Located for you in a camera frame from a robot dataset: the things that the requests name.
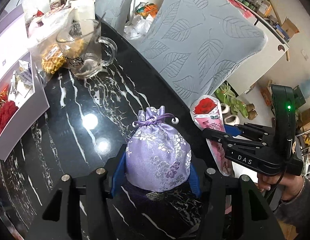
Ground pink rose sachet packet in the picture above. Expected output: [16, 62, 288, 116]
[190, 95, 233, 177]

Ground lavender brocade drawstring pouch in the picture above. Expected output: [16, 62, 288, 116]
[126, 106, 192, 192]

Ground dark red fluffy scrunchie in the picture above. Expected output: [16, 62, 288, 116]
[0, 101, 18, 135]

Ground red snack packet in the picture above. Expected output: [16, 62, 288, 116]
[0, 85, 9, 102]

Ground person right hand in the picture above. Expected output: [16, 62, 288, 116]
[257, 173, 304, 201]

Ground white fluffy slippers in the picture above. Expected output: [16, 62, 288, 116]
[221, 103, 240, 126]

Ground green slippers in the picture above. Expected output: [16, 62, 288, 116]
[215, 83, 248, 118]

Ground near grey leaf chair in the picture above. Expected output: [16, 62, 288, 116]
[137, 0, 267, 106]

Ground grey leaf chair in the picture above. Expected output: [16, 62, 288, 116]
[137, 0, 267, 106]
[95, 0, 132, 35]

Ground lavender open gift box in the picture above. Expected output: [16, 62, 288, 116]
[0, 5, 49, 161]

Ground clear glass mug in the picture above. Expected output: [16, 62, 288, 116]
[56, 19, 117, 79]

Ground bag of waffle cookies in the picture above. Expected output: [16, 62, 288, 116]
[28, 37, 88, 74]

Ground clear plastic bag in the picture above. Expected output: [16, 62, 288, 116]
[27, 8, 74, 48]

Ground far grey leaf chair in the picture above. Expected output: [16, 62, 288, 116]
[95, 0, 132, 35]

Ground cream white water bottle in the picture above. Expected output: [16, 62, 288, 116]
[69, 0, 95, 36]

